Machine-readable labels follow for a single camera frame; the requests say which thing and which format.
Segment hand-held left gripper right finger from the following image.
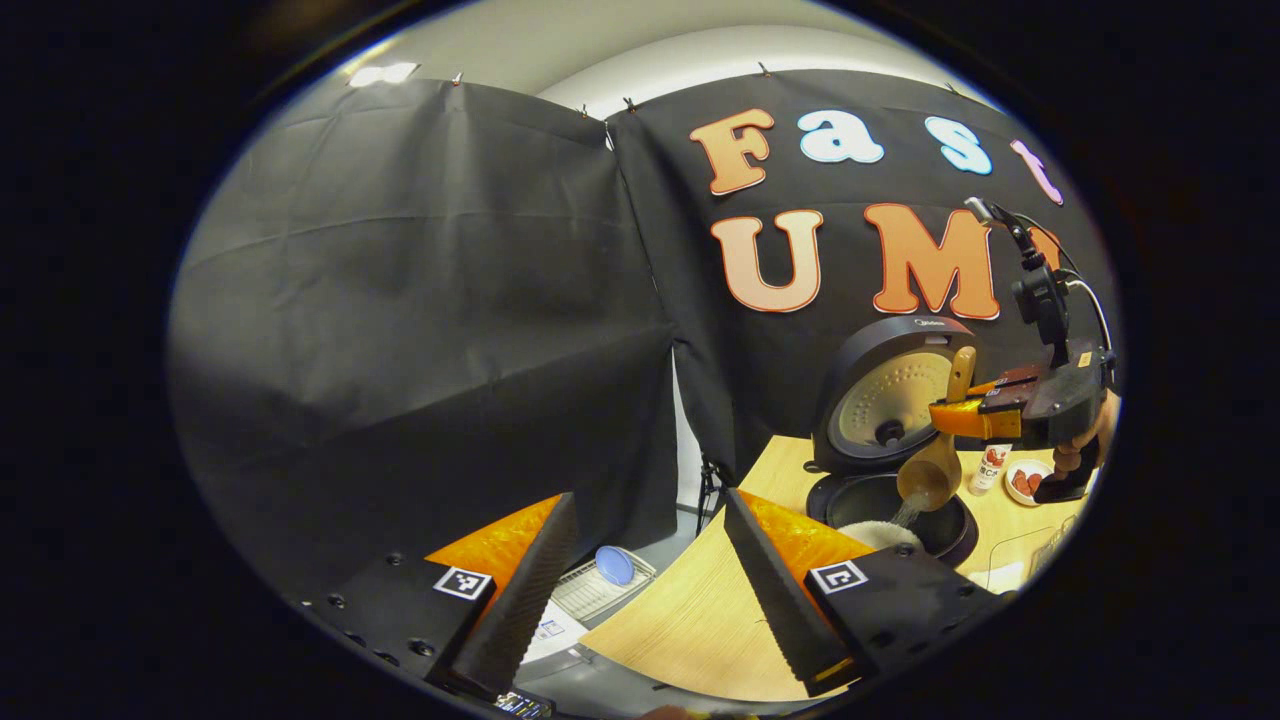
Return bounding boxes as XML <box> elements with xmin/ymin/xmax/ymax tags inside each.
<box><xmin>722</xmin><ymin>488</ymin><xmax>1011</xmax><ymax>699</ymax></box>

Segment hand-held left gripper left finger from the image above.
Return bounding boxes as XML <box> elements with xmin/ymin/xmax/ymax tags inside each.
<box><xmin>300</xmin><ymin>492</ymin><xmax>581</xmax><ymax>701</ymax></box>

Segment wooden spoon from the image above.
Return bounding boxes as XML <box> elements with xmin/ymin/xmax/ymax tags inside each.
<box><xmin>897</xmin><ymin>345</ymin><xmax>978</xmax><ymax>513</ymax></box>

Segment black silver rice cooker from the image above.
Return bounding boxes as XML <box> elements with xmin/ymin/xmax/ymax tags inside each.
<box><xmin>805</xmin><ymin>315</ymin><xmax>981</xmax><ymax>569</ymax></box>

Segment white rice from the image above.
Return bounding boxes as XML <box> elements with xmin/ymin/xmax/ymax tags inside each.
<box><xmin>840</xmin><ymin>497</ymin><xmax>926</xmax><ymax>551</ymax></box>

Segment clear plastic drink bottle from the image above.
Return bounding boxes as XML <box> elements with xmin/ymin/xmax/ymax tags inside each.
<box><xmin>968</xmin><ymin>445</ymin><xmax>1011</xmax><ymax>498</ymax></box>

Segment white round plate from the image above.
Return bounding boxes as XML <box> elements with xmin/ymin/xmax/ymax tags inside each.
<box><xmin>1003</xmin><ymin>458</ymin><xmax>1054</xmax><ymax>507</ymax></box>

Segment black tripod stand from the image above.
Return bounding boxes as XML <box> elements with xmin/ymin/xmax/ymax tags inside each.
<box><xmin>695</xmin><ymin>455</ymin><xmax>736</xmax><ymax>536</ymax></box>

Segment clear plastic container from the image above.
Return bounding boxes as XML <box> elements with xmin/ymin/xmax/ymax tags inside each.
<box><xmin>985</xmin><ymin>525</ymin><xmax>1061</xmax><ymax>593</ymax></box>

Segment row of black cloth clips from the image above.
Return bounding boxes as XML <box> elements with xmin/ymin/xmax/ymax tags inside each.
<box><xmin>450</xmin><ymin>60</ymin><xmax>961</xmax><ymax>121</ymax></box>

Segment ceiling light panel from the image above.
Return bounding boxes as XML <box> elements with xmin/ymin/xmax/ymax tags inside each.
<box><xmin>348</xmin><ymin>62</ymin><xmax>421</xmax><ymax>89</ymax></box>

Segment white wire rack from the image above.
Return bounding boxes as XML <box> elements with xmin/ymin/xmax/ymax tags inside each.
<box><xmin>548</xmin><ymin>547</ymin><xmax>658</xmax><ymax>626</ymax></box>

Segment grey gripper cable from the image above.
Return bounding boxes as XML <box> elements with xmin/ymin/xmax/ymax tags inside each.
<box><xmin>1060</xmin><ymin>270</ymin><xmax>1113</xmax><ymax>351</ymax></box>

